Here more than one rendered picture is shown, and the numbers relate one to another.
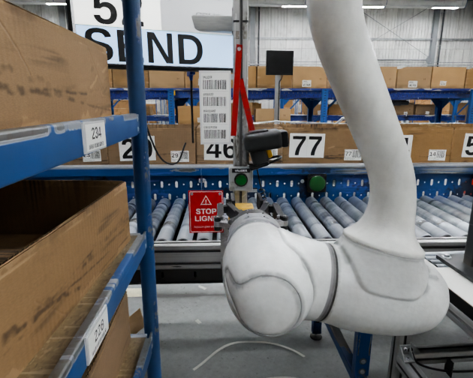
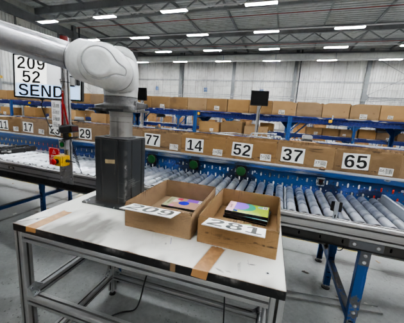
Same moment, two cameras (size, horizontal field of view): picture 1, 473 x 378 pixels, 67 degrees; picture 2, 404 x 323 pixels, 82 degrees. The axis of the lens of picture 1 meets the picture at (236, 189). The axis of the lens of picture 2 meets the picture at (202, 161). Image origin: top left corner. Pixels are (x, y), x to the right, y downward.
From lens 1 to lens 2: 148 cm
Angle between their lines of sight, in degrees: 20
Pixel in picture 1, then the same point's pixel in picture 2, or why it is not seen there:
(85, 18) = (19, 80)
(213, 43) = not seen: hidden behind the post
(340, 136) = (167, 136)
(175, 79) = (201, 105)
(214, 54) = not seen: hidden behind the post
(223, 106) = (58, 114)
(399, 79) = (351, 112)
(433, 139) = (215, 143)
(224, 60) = (72, 96)
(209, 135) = (54, 125)
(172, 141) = (97, 131)
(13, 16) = not seen: outside the picture
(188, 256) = (50, 174)
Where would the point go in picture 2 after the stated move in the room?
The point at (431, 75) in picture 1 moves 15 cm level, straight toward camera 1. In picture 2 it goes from (380, 111) to (378, 110)
